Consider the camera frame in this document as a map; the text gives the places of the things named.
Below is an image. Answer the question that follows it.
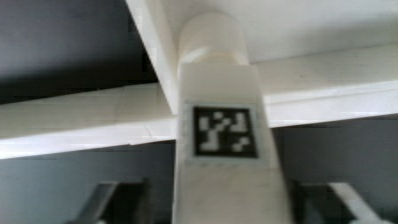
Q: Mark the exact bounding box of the white table leg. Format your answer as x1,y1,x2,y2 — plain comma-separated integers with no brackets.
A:
173,13,294,224

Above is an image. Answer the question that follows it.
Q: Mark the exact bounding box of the white U-shaped obstacle fence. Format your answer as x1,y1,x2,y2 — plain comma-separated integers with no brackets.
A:
0,84,398,159

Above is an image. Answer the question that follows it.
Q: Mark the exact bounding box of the white square table top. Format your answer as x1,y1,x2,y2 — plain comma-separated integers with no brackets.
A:
127,0,398,127

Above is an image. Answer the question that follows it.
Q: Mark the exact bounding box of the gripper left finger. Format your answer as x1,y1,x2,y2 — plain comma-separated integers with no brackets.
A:
70,180,150,224

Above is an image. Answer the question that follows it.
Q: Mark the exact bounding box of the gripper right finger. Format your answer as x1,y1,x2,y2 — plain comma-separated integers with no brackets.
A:
292,182,386,224

